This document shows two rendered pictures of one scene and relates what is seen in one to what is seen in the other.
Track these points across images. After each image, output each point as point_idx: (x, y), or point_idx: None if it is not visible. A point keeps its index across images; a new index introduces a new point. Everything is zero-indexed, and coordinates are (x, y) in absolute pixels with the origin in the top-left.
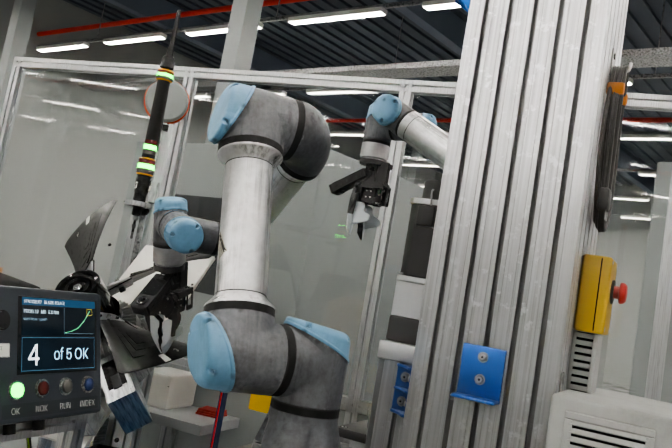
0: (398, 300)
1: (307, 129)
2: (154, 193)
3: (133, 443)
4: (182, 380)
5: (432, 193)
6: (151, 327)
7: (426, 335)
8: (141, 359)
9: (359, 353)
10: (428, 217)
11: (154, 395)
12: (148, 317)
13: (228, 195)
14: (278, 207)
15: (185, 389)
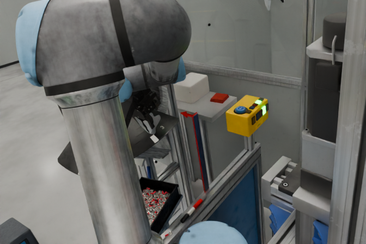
0: (307, 157)
1: (133, 38)
2: None
3: (177, 132)
4: (197, 84)
5: (334, 47)
6: (139, 122)
7: (340, 233)
8: (139, 145)
9: (304, 53)
10: (331, 80)
11: (184, 97)
12: (134, 117)
13: (73, 152)
14: (170, 68)
15: (201, 87)
